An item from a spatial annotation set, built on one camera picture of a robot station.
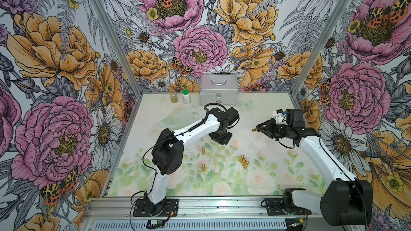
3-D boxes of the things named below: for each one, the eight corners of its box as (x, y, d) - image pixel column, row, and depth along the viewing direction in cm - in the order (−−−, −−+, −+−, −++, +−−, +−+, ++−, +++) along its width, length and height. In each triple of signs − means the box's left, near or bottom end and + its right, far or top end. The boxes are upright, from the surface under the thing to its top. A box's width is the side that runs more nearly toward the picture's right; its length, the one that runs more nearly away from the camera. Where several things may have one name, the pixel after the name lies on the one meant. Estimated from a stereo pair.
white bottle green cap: (183, 104, 118) (182, 95, 112) (184, 97, 122) (183, 89, 116) (190, 104, 118) (189, 95, 112) (191, 97, 122) (190, 89, 116)
